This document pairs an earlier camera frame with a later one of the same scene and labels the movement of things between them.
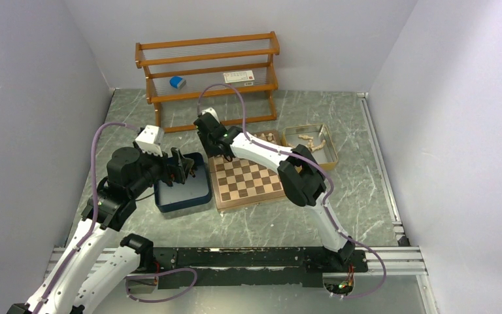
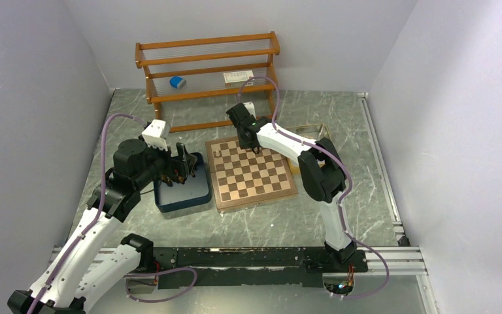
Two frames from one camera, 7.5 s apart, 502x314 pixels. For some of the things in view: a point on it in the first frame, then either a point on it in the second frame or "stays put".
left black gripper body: x=153 y=166 stays put
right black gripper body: x=207 y=144 → x=242 y=142
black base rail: x=274 y=266 stays put
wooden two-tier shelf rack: x=232 y=74 stays put
